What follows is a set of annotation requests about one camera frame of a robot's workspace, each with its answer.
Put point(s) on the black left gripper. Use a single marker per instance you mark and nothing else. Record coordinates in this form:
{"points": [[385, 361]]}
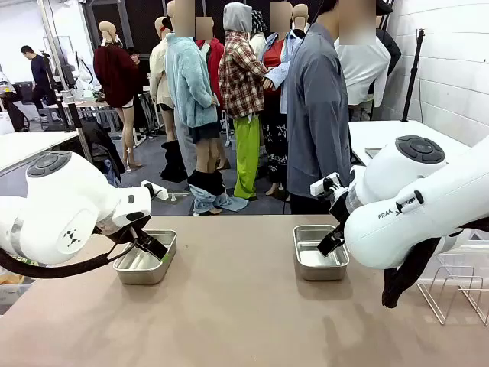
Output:
{"points": [[122, 229]]}

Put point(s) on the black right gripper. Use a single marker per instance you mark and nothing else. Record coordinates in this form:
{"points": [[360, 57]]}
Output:
{"points": [[339, 208]]}

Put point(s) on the steel rectangular container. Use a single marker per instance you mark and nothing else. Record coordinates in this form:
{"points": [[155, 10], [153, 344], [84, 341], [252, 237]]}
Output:
{"points": [[141, 273], [321, 269]]}

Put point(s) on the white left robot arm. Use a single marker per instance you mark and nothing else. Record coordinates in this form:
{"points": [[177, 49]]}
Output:
{"points": [[57, 199]]}

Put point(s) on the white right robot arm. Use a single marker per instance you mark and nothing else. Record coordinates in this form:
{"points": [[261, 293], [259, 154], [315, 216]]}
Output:
{"points": [[401, 214]]}

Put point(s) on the white table with rounded corners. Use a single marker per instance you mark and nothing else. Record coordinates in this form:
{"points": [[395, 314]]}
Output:
{"points": [[366, 134]]}

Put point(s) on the dark grey hanging jacket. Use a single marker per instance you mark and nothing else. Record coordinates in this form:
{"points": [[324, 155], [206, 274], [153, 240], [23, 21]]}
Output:
{"points": [[101, 149]]}

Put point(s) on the person in grey shirt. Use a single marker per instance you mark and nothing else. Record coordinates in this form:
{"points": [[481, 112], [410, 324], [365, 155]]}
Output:
{"points": [[317, 114]]}

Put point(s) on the cluttered work desk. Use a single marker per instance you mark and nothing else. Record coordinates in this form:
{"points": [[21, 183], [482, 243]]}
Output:
{"points": [[88, 105]]}

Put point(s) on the mannequin in light blue fleece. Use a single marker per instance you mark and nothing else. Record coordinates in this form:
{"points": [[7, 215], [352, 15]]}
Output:
{"points": [[187, 84]]}

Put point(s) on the mannequin in cream jacket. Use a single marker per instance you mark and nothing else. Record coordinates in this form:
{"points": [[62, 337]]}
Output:
{"points": [[158, 76]]}

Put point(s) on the mannequin in blue open shirt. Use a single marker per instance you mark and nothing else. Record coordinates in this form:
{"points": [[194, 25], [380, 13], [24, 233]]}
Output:
{"points": [[277, 76]]}

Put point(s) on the mannequin in white shirt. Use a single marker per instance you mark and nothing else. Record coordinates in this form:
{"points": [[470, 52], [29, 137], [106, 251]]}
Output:
{"points": [[363, 69]]}

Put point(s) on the mannequin in maroon sweater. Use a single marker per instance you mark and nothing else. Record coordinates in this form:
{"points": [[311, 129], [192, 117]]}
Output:
{"points": [[114, 76]]}

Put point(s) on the black tripod stand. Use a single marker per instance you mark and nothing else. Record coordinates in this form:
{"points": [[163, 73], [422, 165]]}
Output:
{"points": [[413, 76]]}

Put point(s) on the mannequin in plaid hooded shirt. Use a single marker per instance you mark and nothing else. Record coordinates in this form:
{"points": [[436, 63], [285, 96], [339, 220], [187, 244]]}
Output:
{"points": [[240, 76]]}

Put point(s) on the mannequin in red jacket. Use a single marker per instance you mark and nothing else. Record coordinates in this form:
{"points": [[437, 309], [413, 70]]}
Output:
{"points": [[214, 61]]}

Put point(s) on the mannequin in black jacket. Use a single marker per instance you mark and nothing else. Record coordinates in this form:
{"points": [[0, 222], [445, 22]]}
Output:
{"points": [[389, 49]]}

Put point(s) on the person in navy clothes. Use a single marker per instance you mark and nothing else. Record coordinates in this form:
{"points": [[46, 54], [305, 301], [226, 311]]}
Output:
{"points": [[38, 72]]}

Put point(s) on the beige mannequin head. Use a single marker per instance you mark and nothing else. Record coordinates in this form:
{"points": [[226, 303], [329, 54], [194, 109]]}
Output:
{"points": [[300, 13]]}

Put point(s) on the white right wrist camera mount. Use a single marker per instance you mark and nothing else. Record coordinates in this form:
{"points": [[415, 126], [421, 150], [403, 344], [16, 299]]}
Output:
{"points": [[324, 183]]}

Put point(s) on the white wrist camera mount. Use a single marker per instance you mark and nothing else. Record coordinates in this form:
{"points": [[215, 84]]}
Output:
{"points": [[324, 183], [156, 190]]}

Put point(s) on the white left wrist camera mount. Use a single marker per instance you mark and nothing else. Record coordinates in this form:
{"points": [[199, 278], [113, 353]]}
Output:
{"points": [[156, 190]]}

